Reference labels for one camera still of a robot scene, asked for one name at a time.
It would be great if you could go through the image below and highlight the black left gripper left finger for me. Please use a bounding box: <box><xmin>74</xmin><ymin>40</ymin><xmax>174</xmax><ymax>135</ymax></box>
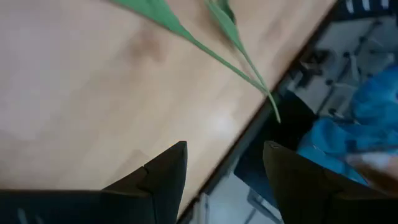
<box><xmin>0</xmin><ymin>141</ymin><xmax>188</xmax><ymax>224</ymax></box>

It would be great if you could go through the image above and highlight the office chair base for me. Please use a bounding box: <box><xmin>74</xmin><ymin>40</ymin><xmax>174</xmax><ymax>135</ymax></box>
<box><xmin>292</xmin><ymin>15</ymin><xmax>392</xmax><ymax>125</ymax></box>

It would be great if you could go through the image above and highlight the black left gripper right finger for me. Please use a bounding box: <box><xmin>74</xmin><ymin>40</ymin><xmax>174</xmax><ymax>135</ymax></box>
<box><xmin>262</xmin><ymin>141</ymin><xmax>398</xmax><ymax>224</ymax></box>

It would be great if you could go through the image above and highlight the blue cloth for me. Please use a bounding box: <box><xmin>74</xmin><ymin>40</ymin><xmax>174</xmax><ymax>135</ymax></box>
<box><xmin>297</xmin><ymin>63</ymin><xmax>398</xmax><ymax>187</ymax></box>

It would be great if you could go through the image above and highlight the orange artificial tulip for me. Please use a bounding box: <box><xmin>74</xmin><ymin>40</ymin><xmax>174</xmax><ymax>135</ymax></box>
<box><xmin>108</xmin><ymin>0</ymin><xmax>282</xmax><ymax>124</ymax></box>

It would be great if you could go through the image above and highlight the person's hand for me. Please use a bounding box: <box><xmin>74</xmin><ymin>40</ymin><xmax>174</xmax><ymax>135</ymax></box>
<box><xmin>344</xmin><ymin>151</ymin><xmax>398</xmax><ymax>195</ymax></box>

